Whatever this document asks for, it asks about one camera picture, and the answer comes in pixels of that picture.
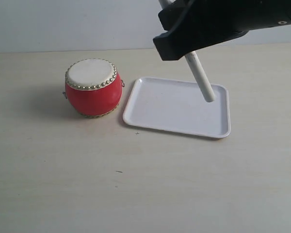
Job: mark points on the white wooden drumstick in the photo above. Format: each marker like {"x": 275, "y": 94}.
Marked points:
{"x": 200, "y": 76}

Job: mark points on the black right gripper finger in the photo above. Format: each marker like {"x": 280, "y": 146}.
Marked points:
{"x": 183, "y": 34}

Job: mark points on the small red drum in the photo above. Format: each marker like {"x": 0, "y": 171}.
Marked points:
{"x": 93, "y": 87}

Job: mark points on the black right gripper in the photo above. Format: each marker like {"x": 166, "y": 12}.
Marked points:
{"x": 224, "y": 20}

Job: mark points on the white plastic tray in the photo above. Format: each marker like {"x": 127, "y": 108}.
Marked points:
{"x": 178, "y": 107}

